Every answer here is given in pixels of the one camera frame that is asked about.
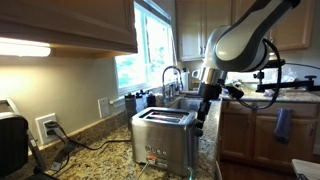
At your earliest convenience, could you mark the grey metal stand frame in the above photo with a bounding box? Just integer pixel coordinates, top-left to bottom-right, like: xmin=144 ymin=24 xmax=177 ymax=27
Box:
xmin=0 ymin=97 xmax=48 ymax=173

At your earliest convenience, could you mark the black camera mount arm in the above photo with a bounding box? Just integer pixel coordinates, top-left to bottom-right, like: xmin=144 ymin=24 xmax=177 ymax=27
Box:
xmin=252 ymin=69 xmax=320 ymax=93

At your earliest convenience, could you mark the black power adapter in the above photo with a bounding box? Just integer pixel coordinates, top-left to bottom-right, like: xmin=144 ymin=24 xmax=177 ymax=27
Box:
xmin=49 ymin=141 xmax=76 ymax=173

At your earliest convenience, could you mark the double door upper cabinet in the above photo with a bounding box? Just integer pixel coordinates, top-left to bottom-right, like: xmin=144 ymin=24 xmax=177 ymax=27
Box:
xmin=175 ymin=0 xmax=233 ymax=62

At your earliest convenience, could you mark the chrome kitchen faucet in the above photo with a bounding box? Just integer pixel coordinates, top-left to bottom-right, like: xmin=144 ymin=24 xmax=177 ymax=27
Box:
xmin=161 ymin=65 xmax=184 ymax=107

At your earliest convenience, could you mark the soap dispenser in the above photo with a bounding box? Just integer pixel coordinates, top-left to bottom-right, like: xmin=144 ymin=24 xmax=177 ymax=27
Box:
xmin=168 ymin=83 xmax=178 ymax=101

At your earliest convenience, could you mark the stainless steel sink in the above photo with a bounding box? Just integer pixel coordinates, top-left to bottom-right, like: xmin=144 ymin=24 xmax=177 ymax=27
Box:
xmin=169 ymin=96 xmax=203 ymax=114

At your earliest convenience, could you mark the black toaster power cable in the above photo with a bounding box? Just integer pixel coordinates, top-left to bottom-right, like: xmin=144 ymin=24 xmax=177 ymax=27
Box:
xmin=44 ymin=121 xmax=132 ymax=151

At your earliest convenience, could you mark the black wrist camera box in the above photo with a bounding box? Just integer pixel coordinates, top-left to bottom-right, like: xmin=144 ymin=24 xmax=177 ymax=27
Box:
xmin=225 ymin=84 xmax=244 ymax=100

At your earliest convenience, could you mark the short dark bottle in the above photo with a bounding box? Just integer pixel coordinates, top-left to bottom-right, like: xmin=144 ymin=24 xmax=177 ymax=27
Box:
xmin=145 ymin=91 xmax=157 ymax=108

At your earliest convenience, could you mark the black box appliance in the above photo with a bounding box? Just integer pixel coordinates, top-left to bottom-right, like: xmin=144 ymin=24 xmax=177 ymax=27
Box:
xmin=0 ymin=111 xmax=30 ymax=178

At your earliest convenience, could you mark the clear plastic bag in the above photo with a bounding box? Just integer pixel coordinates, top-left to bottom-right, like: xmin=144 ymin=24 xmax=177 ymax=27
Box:
xmin=264 ymin=68 xmax=298 ymax=98

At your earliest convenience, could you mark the white paper towel roll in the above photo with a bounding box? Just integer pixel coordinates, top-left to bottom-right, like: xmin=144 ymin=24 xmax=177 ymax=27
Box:
xmin=180 ymin=68 xmax=190 ymax=92

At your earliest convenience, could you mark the blue dish towel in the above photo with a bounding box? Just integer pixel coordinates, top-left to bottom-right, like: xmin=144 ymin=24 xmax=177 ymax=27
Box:
xmin=273 ymin=107 xmax=294 ymax=145

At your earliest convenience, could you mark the kitchen window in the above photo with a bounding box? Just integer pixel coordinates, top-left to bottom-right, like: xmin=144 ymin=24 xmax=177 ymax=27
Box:
xmin=114 ymin=1 xmax=178 ymax=98

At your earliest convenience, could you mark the white bottle black cap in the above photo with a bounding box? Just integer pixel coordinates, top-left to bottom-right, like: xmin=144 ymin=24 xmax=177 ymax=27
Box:
xmin=134 ymin=90 xmax=145 ymax=114

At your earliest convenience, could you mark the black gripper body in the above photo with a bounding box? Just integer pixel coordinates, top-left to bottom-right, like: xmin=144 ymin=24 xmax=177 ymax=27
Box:
xmin=196 ymin=83 xmax=223 ymax=122

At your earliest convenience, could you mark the large wooden upper cabinet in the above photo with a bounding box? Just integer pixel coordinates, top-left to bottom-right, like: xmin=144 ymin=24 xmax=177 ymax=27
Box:
xmin=0 ymin=0 xmax=139 ymax=59

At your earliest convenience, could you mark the stainless steel toaster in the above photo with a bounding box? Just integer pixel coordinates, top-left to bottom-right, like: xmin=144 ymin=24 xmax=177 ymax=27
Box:
xmin=130 ymin=106 xmax=204 ymax=178

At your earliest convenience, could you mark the tall dark water bottle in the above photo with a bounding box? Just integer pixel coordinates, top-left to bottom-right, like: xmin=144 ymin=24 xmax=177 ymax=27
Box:
xmin=124 ymin=92 xmax=138 ymax=131

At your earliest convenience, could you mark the white wall outlet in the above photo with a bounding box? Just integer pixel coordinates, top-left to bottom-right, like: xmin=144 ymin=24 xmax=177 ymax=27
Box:
xmin=35 ymin=112 xmax=58 ymax=146

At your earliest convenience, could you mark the black bar camera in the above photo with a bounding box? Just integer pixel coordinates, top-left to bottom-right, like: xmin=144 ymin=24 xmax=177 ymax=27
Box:
xmin=266 ymin=59 xmax=286 ymax=69

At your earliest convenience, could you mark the bright under-cabinet light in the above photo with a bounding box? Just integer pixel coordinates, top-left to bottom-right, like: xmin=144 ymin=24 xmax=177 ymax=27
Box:
xmin=0 ymin=37 xmax=52 ymax=58

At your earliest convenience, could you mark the white switch plate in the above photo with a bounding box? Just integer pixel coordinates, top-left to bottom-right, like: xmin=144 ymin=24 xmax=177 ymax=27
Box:
xmin=97 ymin=96 xmax=110 ymax=119

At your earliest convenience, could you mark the wooden lower cabinet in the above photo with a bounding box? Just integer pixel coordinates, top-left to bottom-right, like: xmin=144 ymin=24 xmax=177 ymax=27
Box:
xmin=218 ymin=99 xmax=320 ymax=171

